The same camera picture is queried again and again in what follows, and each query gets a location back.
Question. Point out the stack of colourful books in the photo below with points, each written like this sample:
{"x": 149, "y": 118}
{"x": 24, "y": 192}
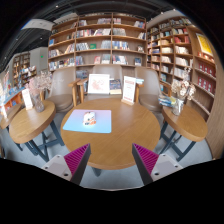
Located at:
{"x": 166, "y": 100}

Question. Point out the teal book stack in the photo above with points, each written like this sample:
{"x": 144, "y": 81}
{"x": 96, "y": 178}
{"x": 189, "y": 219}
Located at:
{"x": 140, "y": 81}

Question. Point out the pastel pink-blue mouse pad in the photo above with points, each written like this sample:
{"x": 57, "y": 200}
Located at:
{"x": 103, "y": 123}

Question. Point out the round wooden side table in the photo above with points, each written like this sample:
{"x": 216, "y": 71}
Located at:
{"x": 185, "y": 125}
{"x": 31, "y": 125}

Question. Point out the white sign on wooden base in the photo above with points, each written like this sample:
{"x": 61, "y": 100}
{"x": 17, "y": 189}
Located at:
{"x": 129, "y": 88}

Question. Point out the curved wooden bookshelf unit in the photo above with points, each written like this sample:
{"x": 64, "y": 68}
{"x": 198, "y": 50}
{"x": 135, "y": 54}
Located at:
{"x": 180, "y": 50}

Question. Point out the small distant bookshelf unit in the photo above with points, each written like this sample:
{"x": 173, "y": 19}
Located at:
{"x": 23, "y": 66}

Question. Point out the small white table sign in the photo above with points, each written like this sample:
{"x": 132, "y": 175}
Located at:
{"x": 27, "y": 99}

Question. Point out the white and orange computer mouse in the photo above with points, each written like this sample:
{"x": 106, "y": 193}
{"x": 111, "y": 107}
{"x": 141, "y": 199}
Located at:
{"x": 89, "y": 118}

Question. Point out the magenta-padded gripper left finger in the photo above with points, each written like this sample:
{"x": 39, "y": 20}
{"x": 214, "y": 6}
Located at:
{"x": 77, "y": 158}

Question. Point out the white framed picture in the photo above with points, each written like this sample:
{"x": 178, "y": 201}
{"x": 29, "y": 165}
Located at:
{"x": 98, "y": 83}

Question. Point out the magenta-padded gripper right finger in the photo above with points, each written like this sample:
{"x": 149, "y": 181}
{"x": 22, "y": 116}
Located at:
{"x": 146, "y": 158}

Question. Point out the dark cover book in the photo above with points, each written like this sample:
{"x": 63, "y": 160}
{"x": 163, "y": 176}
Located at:
{"x": 115, "y": 86}

